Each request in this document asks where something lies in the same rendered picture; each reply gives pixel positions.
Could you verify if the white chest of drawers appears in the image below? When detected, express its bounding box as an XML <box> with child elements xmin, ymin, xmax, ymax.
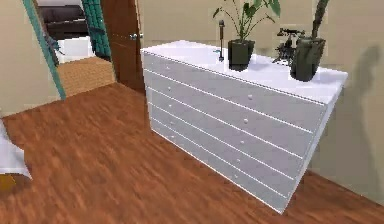
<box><xmin>140</xmin><ymin>40</ymin><xmax>349</xmax><ymax>215</ymax></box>

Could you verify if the green plant in black pot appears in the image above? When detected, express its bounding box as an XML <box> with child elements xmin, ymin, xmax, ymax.
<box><xmin>212</xmin><ymin>0</ymin><xmax>282</xmax><ymax>72</ymax></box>

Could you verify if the thin black stand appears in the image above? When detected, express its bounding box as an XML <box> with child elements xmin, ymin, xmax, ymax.
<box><xmin>218</xmin><ymin>19</ymin><xmax>226</xmax><ymax>63</ymax></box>

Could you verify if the brown wooden room door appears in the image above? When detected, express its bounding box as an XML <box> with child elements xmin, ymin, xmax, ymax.
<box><xmin>100</xmin><ymin>0</ymin><xmax>146</xmax><ymax>95</ymax></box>

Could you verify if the small black figurine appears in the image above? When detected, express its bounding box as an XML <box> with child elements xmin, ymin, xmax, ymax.
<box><xmin>273</xmin><ymin>27</ymin><xmax>306</xmax><ymax>65</ymax></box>

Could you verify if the tall plant in dark pot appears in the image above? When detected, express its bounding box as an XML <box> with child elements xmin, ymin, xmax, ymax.
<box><xmin>289</xmin><ymin>0</ymin><xmax>331</xmax><ymax>83</ymax></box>

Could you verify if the dark brown sofa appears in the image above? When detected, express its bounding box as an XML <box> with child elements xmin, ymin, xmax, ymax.
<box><xmin>37</xmin><ymin>4</ymin><xmax>90</xmax><ymax>41</ymax></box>

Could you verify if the white bed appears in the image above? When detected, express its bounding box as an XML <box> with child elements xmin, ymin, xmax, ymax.
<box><xmin>0</xmin><ymin>119</ymin><xmax>33</xmax><ymax>180</ymax></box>

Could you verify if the teal door frame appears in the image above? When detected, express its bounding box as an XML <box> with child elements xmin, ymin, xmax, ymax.
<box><xmin>22</xmin><ymin>0</ymin><xmax>112</xmax><ymax>101</ymax></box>

